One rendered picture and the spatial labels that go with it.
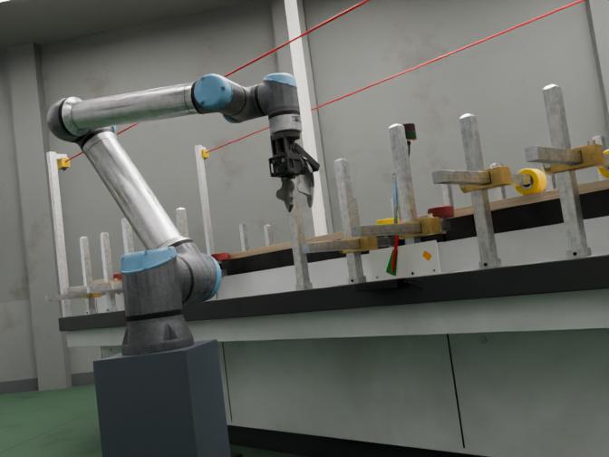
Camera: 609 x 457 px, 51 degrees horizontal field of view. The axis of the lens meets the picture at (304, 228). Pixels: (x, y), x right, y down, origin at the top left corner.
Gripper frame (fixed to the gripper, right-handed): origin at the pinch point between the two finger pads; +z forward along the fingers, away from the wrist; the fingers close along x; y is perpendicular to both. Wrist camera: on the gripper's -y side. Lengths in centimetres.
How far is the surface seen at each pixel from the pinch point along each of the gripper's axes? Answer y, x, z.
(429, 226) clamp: -33.8, 19.9, 9.5
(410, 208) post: -36.0, 13.4, 2.9
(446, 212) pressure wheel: -46, 20, 5
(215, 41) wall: -284, -320, -220
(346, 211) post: -37.7, -12.2, -0.3
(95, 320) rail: -54, -200, 28
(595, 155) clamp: -29, 70, 0
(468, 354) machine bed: -57, 14, 51
